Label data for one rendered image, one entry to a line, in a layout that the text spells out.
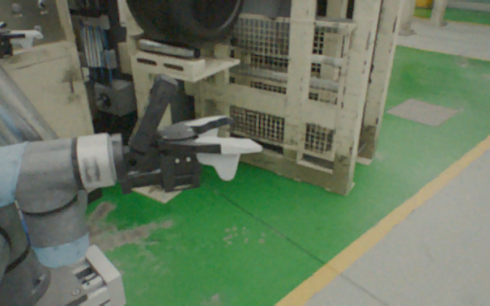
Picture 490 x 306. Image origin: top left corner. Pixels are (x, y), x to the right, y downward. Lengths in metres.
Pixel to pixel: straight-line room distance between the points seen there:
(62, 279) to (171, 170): 0.42
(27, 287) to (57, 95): 1.35
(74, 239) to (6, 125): 0.20
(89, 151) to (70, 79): 1.57
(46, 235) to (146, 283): 1.26
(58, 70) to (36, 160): 1.52
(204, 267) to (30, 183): 1.38
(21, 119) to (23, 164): 0.13
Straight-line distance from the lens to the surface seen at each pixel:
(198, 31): 1.72
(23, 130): 0.68
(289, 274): 1.85
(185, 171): 0.57
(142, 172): 0.58
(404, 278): 1.96
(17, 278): 0.84
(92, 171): 0.55
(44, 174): 0.56
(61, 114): 2.11
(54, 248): 0.63
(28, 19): 2.04
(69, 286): 0.88
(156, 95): 0.55
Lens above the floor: 1.32
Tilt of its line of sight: 28 degrees down
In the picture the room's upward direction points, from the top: straight up
